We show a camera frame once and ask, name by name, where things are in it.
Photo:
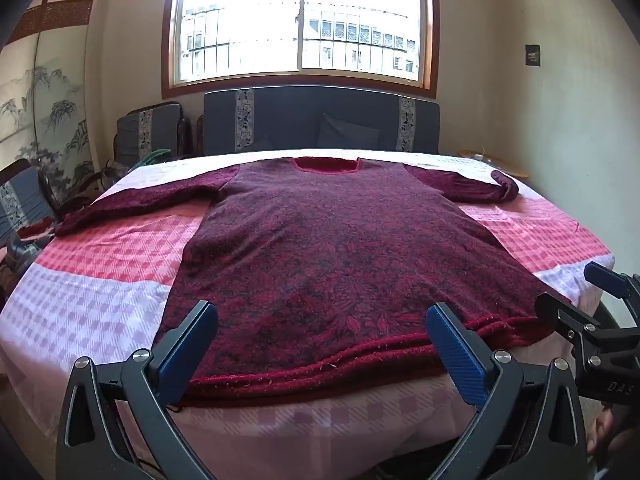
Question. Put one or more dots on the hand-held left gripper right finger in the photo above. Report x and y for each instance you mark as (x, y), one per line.
(457, 355)

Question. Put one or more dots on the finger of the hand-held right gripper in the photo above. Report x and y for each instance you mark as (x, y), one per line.
(605, 277)
(560, 310)

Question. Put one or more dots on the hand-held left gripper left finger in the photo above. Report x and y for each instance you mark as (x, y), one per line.
(187, 355)

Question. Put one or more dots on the dark red patterned sweater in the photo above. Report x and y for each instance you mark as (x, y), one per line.
(325, 260)

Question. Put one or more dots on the person's right hand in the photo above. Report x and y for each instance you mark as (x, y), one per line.
(602, 430)

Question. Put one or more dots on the pink checked bed sheet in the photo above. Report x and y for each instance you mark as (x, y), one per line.
(100, 280)

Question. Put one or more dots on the round wooden side table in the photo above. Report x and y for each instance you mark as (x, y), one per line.
(500, 166)

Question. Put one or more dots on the green cloth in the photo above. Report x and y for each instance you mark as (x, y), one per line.
(152, 157)

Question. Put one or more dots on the wooden armchair with grey cushion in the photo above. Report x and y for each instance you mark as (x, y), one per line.
(20, 195)
(150, 130)

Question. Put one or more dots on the plain dark grey cushion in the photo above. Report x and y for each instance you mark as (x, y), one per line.
(350, 132)

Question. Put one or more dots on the grey sofa with patterned stripes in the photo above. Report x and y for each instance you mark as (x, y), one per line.
(290, 120)

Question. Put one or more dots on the landscape painting screen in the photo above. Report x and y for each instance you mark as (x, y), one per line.
(45, 100)

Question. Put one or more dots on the wooden framed barred window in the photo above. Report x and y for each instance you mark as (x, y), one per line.
(300, 20)

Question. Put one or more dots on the dark wall plate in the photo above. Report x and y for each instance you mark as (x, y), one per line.
(533, 55)

